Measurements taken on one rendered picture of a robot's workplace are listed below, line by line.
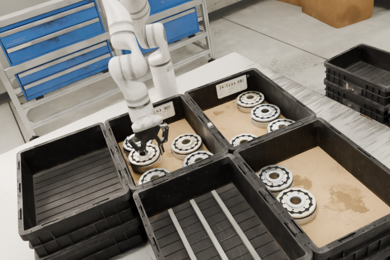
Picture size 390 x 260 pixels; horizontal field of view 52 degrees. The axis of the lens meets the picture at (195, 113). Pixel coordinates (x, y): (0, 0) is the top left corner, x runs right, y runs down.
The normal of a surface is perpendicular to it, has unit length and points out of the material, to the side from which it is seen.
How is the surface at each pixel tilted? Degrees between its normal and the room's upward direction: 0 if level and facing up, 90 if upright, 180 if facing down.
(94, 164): 0
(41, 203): 0
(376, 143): 0
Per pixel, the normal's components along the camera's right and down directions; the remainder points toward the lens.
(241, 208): -0.17, -0.82
